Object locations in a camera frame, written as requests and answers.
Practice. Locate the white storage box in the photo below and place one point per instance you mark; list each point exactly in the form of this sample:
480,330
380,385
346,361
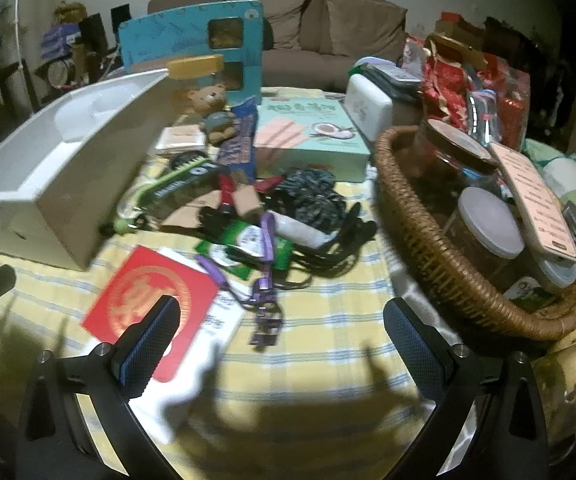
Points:
57,200

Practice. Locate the white coat rack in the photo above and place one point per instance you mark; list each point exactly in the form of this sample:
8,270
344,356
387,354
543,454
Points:
0,35

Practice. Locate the blue snack packet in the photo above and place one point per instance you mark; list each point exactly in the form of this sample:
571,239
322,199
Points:
242,140

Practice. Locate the white paper booklet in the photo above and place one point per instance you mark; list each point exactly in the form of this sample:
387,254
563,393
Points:
217,330

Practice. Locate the green tissue pack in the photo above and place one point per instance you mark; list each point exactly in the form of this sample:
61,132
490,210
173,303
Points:
573,175

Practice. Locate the pile of red snack bags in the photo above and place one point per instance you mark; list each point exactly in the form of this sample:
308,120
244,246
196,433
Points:
448,85

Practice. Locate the brown sofa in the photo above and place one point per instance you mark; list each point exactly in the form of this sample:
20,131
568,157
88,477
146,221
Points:
318,30

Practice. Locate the clear plastic bottle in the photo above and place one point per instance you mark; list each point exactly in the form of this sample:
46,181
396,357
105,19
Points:
483,115

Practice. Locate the glass jar with cork lid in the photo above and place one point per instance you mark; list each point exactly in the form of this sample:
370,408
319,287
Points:
455,142

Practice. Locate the jar with white lid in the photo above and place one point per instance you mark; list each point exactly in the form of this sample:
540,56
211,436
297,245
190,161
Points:
555,272

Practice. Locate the black chair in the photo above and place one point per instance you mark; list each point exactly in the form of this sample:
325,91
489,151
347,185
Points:
92,30
120,16

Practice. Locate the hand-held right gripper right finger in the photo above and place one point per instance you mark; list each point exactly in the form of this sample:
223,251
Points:
413,347

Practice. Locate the brown teddy bear figurine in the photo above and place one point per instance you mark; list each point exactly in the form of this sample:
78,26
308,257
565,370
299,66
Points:
208,101

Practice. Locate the jar with yellow lid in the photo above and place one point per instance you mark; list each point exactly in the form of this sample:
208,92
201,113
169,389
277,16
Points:
192,65

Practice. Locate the green black packaged brush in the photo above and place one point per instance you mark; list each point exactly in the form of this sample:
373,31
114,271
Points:
182,180

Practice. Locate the white tube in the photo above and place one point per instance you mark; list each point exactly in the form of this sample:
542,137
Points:
300,230

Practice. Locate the grey flat device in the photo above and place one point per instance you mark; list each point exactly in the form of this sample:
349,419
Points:
393,77

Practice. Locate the doll in purple dress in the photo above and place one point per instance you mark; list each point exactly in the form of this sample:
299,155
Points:
65,25

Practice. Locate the jar with grey lid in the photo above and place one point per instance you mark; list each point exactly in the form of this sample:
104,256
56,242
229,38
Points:
488,220

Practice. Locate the dark knitted scrunchie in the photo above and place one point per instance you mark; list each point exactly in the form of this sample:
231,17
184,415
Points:
313,195

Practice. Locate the beige small box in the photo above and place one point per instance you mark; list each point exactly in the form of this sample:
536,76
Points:
180,137

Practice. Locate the blue gift box with windows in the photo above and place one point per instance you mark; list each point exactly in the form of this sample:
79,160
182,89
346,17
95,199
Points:
167,35

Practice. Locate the mint green wafer box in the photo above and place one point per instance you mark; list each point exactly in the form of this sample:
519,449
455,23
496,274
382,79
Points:
298,155

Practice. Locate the pink flat case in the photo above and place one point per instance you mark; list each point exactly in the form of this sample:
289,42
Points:
538,200

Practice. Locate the green packet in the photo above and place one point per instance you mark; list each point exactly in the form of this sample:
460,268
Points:
283,252

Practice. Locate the red envelope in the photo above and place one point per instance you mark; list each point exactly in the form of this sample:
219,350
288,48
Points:
132,290

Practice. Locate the white tissue container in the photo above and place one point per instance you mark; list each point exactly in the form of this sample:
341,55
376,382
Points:
368,105

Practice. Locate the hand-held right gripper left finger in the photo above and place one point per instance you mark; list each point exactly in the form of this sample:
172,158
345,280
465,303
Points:
147,347

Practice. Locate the brown wicker basket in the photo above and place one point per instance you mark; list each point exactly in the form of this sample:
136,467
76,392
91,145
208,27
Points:
433,255

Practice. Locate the amber glass jar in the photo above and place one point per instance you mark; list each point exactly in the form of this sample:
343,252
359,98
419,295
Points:
568,385

